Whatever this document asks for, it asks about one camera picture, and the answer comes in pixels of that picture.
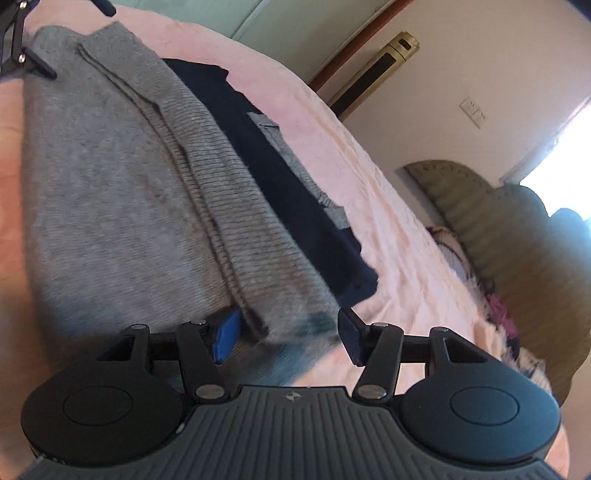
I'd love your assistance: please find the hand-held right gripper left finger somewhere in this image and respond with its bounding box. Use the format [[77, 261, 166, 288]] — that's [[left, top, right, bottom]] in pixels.
[[95, 309, 243, 403]]

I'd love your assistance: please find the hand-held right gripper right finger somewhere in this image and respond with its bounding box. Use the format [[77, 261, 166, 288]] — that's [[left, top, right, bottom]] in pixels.
[[338, 307, 485, 402]]

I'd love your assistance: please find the grey sweater with navy sleeves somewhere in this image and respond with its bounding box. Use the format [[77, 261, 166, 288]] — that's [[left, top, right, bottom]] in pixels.
[[21, 21, 380, 384]]

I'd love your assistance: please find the pink bed sheet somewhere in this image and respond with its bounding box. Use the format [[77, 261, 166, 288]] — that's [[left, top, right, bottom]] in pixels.
[[0, 4, 573, 480]]

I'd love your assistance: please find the pink garment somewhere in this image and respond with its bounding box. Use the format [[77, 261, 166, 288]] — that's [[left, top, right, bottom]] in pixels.
[[484, 292, 523, 339]]

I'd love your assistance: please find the white framed glass door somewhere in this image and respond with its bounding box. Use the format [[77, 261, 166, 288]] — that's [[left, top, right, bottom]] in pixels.
[[113, 0, 398, 47]]

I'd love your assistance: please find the olive padded headboard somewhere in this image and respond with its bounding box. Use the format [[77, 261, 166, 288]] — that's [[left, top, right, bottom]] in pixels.
[[404, 159, 591, 407]]

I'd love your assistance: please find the gold tower heater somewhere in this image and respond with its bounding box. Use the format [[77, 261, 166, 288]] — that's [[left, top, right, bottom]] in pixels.
[[325, 31, 421, 121]]

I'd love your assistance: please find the brown wooden door frame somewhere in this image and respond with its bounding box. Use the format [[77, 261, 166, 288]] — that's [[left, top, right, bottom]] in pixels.
[[308, 0, 409, 90]]

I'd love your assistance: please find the white wall socket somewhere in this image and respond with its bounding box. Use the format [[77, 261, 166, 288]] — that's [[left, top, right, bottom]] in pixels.
[[459, 96, 488, 127]]

